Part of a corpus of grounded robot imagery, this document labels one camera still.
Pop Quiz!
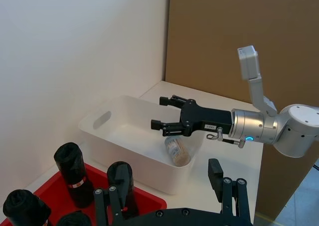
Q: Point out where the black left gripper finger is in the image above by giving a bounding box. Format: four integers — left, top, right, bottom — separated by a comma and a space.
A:
93, 164, 139, 226

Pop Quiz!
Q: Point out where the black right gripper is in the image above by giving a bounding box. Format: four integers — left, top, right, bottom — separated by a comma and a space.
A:
151, 95, 253, 224

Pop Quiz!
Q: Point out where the clear jar of toothpicks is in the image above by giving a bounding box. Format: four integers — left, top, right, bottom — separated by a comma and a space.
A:
164, 135, 192, 167

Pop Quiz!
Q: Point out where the black roll with white label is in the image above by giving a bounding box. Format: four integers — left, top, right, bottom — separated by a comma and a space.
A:
53, 142, 95, 209

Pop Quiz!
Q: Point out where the white plastic bin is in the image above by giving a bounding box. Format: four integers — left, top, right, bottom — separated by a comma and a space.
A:
78, 94, 204, 196

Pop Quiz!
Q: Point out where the red plastic bin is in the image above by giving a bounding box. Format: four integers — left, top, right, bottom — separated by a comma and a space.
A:
33, 161, 167, 226

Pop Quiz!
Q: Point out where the brown cardboard panel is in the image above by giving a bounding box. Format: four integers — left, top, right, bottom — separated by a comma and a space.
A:
165, 0, 319, 222

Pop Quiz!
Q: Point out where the thin dark gripper cable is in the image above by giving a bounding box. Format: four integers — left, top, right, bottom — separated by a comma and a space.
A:
206, 127, 247, 148

